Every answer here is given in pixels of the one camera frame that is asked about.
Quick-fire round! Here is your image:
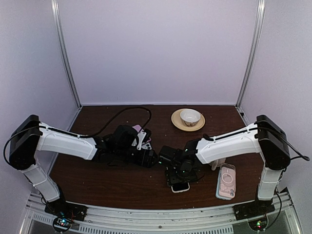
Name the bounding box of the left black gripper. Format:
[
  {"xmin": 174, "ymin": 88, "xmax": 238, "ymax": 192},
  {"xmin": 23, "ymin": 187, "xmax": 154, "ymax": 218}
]
[{"xmin": 115, "ymin": 147, "xmax": 157, "ymax": 169}]

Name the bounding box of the black smartphone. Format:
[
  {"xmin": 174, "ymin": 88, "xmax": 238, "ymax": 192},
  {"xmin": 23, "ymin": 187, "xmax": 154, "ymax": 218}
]
[{"xmin": 171, "ymin": 182, "xmax": 190, "ymax": 193}]

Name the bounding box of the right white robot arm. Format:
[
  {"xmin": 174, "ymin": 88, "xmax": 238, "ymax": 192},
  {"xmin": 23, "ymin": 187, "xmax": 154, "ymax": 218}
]
[{"xmin": 159, "ymin": 115, "xmax": 291, "ymax": 215}]

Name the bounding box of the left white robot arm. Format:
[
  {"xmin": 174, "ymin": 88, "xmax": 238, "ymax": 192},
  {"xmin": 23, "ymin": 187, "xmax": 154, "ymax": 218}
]
[{"xmin": 3, "ymin": 115, "xmax": 158, "ymax": 216}]

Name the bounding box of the light blue phone case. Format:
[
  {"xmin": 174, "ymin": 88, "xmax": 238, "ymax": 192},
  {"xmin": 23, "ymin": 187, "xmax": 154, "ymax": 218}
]
[{"xmin": 214, "ymin": 168, "xmax": 236, "ymax": 201}]

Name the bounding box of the purple smartphone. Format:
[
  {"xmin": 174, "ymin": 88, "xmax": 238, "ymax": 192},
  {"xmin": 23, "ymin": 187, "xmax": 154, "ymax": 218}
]
[{"xmin": 132, "ymin": 125, "xmax": 152, "ymax": 150}]

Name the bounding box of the beige ceramic saucer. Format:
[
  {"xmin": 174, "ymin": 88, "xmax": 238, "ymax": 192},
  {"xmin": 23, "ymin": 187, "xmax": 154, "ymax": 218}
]
[{"xmin": 171, "ymin": 108, "xmax": 205, "ymax": 132}]

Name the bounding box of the cream ceramic mug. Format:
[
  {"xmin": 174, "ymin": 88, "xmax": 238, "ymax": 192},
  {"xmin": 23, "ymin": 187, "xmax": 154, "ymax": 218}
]
[{"xmin": 209, "ymin": 158, "xmax": 226, "ymax": 171}]

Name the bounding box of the white ceramic bowl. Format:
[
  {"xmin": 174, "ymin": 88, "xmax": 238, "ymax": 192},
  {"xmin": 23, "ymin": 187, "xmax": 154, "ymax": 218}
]
[{"xmin": 180, "ymin": 109, "xmax": 201, "ymax": 127}]

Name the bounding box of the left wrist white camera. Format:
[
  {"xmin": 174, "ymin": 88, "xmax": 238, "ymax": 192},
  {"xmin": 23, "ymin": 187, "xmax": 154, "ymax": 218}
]
[{"xmin": 136, "ymin": 130, "xmax": 151, "ymax": 150}]

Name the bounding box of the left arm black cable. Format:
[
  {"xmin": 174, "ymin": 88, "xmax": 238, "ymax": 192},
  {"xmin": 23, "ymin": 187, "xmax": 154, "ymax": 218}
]
[{"xmin": 73, "ymin": 104, "xmax": 152, "ymax": 139}]

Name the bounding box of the aluminium front rail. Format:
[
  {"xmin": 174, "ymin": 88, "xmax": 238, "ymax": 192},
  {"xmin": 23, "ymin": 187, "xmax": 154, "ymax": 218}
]
[{"xmin": 17, "ymin": 191, "xmax": 304, "ymax": 234}]

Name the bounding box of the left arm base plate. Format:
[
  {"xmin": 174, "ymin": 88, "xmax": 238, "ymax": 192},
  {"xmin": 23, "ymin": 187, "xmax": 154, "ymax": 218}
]
[{"xmin": 44, "ymin": 203, "xmax": 87, "ymax": 221}]

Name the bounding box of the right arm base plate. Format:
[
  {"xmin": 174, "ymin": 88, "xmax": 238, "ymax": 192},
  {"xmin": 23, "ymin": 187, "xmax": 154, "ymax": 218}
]
[{"xmin": 233, "ymin": 198, "xmax": 275, "ymax": 220}]

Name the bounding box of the left aluminium frame post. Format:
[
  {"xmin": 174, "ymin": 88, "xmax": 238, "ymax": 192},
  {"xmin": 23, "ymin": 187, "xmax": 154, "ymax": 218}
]
[{"xmin": 50, "ymin": 0, "xmax": 82, "ymax": 109}]

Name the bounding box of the aluminium frame post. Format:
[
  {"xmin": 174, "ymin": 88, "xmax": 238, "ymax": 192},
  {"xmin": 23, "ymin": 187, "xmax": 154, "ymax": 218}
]
[
  {"xmin": 50, "ymin": 0, "xmax": 82, "ymax": 109},
  {"xmin": 235, "ymin": 0, "xmax": 266, "ymax": 109}
]

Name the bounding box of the right aluminium frame post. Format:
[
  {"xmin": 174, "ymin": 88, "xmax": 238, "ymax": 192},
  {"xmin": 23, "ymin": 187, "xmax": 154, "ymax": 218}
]
[{"xmin": 235, "ymin": 0, "xmax": 266, "ymax": 109}]

